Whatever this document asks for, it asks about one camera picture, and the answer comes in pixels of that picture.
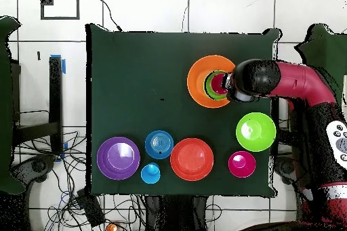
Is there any small green bowl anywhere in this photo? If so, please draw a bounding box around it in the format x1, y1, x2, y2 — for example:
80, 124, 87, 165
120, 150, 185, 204
203, 70, 229, 101

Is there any pink cup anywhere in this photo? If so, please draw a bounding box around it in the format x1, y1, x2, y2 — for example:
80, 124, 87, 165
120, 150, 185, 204
210, 73, 228, 96

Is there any pink bowl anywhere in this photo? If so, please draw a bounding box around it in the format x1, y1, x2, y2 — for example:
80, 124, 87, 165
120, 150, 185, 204
228, 150, 257, 179

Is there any blue bowl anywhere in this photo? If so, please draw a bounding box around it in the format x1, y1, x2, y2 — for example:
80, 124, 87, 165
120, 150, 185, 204
144, 129, 175, 160

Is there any large orange bowl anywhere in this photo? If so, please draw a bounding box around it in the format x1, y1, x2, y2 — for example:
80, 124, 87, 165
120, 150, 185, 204
186, 54, 237, 109

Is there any red bowl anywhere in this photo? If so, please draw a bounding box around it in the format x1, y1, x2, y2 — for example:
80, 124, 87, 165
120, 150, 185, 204
169, 137, 215, 182

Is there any dark green tablecloth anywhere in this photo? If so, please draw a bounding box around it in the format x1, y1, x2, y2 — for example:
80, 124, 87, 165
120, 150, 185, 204
85, 23, 280, 198

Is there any blue cup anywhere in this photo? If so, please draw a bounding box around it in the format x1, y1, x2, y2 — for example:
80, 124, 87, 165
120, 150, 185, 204
140, 162, 161, 185

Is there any purple bowl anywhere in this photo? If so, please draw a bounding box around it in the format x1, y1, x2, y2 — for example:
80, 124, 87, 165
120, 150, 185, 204
96, 136, 142, 181

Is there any large green bowl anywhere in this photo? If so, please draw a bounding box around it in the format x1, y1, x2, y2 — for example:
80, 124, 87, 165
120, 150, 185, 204
235, 112, 277, 152

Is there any blue tape strip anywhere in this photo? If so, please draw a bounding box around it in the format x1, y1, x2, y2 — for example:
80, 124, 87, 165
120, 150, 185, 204
49, 54, 66, 75

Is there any black metal stand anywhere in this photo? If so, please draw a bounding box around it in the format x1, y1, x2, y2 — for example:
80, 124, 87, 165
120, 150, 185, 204
12, 56, 64, 156

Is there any grey chair base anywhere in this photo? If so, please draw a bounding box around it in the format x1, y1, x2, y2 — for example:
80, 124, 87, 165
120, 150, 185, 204
273, 156, 302, 186
10, 154, 58, 184

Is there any green clothed side table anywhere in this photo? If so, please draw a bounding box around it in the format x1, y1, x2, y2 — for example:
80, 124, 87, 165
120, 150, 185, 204
293, 23, 347, 102
0, 16, 26, 195

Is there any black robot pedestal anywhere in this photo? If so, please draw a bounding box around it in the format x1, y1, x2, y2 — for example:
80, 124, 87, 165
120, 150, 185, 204
144, 194, 209, 231

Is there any black camera cable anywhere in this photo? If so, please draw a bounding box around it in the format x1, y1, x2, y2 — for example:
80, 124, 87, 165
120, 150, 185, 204
96, 0, 123, 33

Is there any black cable tangle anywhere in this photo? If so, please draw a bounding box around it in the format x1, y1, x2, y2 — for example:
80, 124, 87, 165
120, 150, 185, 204
16, 130, 147, 231

